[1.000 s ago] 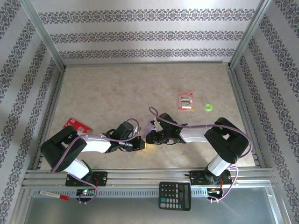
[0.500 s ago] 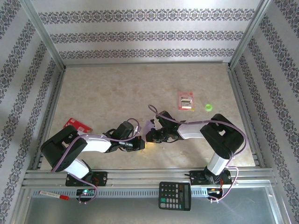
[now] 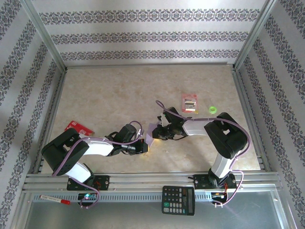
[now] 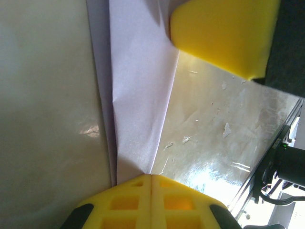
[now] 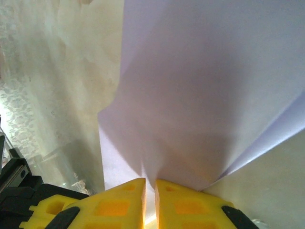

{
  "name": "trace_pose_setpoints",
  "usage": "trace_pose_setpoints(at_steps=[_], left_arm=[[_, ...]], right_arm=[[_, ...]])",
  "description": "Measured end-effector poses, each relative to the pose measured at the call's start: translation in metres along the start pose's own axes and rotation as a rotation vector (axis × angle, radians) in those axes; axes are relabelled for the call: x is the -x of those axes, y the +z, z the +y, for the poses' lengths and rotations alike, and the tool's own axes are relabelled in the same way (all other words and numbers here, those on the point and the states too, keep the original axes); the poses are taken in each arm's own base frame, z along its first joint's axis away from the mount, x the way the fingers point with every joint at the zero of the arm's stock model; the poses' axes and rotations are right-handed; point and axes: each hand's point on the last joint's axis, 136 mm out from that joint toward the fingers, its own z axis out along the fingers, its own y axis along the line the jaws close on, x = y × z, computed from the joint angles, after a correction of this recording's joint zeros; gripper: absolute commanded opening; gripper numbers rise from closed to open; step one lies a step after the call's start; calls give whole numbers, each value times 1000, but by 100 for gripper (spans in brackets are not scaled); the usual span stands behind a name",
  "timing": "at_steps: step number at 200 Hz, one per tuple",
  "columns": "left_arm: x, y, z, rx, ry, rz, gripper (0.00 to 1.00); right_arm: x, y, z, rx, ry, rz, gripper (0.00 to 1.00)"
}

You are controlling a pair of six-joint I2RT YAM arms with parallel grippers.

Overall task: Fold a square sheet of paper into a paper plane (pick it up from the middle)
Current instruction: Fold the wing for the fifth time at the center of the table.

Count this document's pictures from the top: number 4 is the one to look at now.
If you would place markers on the wide aluminium frame rail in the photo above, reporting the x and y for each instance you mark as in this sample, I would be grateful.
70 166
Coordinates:
243 207

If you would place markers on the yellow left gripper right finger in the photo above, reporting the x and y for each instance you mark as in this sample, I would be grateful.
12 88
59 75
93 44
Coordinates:
181 207

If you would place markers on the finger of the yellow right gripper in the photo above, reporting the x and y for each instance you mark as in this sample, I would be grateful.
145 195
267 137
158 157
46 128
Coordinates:
226 33

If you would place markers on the purple paper sheet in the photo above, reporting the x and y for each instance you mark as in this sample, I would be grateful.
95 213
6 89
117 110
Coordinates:
138 95

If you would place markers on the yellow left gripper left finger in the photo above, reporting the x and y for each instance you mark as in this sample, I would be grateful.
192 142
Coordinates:
128 205

